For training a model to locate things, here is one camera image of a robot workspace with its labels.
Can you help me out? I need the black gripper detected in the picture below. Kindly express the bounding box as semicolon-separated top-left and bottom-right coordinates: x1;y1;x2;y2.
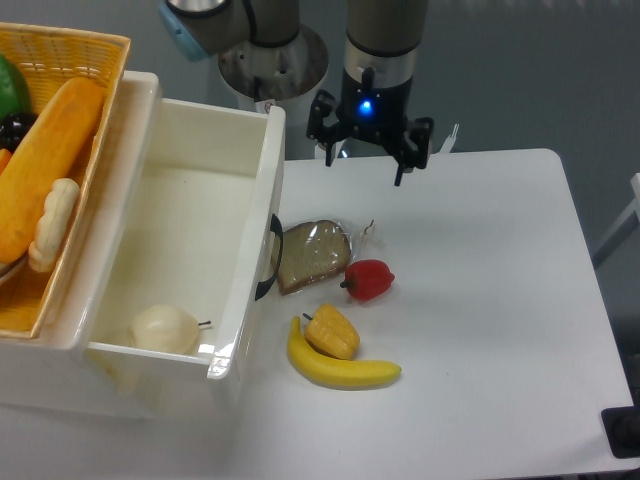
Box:
306;70;434;187

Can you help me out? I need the white top drawer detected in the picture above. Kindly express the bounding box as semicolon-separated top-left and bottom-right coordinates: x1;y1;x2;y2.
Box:
89;99;286;384

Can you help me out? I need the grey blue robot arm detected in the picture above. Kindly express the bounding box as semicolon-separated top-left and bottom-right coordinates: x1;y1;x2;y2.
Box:
159;1;434;185

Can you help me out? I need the white drawer cabinet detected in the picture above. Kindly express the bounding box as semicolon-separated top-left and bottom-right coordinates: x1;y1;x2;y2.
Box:
1;72;240;416

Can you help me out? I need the white plastic fork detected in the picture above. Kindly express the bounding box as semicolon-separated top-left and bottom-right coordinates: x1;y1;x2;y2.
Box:
439;123;460;154

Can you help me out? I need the bagged brown bread slice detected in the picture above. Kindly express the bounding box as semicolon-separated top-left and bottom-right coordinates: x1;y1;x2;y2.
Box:
272;219;360;295

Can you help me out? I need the red bell pepper toy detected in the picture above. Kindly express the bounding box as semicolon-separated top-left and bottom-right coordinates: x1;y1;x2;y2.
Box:
340;259;395;301

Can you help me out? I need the yellow bell pepper toy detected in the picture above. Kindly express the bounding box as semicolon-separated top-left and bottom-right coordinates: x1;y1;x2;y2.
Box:
303;304;360;360

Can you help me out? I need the yellow banana toy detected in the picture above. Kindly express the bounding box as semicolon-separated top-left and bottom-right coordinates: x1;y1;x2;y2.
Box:
287;316;402;390

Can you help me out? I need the white pear toy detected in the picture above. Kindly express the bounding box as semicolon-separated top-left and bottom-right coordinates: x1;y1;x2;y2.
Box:
128;304;211;355

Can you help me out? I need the cream wooden bread toy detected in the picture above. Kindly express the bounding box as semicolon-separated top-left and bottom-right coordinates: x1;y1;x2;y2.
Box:
28;178;80;273

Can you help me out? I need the orange baguette loaf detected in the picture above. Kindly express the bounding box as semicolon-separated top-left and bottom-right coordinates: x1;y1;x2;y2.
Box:
1;77;104;264

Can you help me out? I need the yellow wicker basket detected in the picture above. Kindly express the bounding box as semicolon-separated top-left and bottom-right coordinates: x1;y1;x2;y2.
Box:
1;23;131;340

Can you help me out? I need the black grapes toy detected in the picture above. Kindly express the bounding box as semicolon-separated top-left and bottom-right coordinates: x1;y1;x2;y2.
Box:
0;112;38;153

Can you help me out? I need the green pepper toy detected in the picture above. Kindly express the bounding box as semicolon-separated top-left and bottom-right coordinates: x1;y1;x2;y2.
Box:
0;55;33;119

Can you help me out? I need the black device at edge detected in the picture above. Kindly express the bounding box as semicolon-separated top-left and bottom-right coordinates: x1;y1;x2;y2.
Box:
601;406;639;459

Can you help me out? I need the white frame at right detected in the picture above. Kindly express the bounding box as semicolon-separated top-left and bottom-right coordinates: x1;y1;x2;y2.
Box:
591;173;639;270

